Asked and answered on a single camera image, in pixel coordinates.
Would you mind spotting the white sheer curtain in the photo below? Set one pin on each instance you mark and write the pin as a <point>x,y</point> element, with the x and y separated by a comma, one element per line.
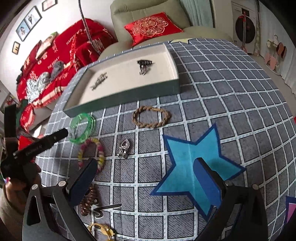
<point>272,29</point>

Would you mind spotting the grey-blue curtain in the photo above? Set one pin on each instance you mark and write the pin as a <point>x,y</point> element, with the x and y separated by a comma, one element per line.
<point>199,12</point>

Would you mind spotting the grey checked tablecloth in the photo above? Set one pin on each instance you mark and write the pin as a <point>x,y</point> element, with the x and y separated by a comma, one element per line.
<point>229,112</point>

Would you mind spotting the small picture frame left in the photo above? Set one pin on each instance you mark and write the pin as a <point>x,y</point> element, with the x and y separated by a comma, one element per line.
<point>16,48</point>

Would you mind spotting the silver heart brooch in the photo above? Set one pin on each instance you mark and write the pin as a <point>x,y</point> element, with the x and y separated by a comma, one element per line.
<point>123,149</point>
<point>143,70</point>

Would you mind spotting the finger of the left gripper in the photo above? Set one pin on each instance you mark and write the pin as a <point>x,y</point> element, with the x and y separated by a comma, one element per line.
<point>47,142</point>
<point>10,140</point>

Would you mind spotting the silver hair clip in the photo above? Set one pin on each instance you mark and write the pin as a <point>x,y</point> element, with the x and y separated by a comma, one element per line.
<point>99,80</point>

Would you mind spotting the red mop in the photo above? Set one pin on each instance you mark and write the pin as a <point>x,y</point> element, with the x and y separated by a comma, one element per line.
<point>243,17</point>

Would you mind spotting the sofa with red cover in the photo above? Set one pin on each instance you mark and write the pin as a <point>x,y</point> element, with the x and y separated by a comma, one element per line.
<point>67,53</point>

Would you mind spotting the red embroidered cushion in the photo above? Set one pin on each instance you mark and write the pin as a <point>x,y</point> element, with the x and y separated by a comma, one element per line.
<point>150,27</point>

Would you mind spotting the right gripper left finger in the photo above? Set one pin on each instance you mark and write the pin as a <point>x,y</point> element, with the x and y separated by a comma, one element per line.
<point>39,222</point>

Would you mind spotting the small picture frame right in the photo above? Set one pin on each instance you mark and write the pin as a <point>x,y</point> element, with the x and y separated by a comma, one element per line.
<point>47,4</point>

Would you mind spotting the double picture frame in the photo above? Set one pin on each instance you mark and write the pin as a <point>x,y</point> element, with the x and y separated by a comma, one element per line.
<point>28,23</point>

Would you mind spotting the green leather armchair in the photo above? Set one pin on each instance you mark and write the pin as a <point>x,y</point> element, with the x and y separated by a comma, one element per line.
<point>125,12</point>

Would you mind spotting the cream printed pillow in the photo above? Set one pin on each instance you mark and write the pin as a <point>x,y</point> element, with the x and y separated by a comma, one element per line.
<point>46,44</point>

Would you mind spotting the black hair claw clip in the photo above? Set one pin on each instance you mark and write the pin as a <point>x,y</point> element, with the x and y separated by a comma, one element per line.
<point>143,63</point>

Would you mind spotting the grey clothes pile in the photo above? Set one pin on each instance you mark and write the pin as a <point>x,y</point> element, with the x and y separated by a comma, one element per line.
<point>36,87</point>

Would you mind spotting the grey jewelry tray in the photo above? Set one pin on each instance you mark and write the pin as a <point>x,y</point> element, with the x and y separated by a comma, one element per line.
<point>123,84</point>

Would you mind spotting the small picture frame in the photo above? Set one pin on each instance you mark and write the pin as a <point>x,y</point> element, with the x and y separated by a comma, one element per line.
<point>47,4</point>
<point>16,48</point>

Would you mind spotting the slipper rack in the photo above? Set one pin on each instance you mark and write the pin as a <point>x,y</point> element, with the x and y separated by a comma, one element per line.
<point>275,54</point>

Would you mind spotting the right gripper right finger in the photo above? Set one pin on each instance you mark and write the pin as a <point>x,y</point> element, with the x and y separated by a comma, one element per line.
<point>251,220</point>

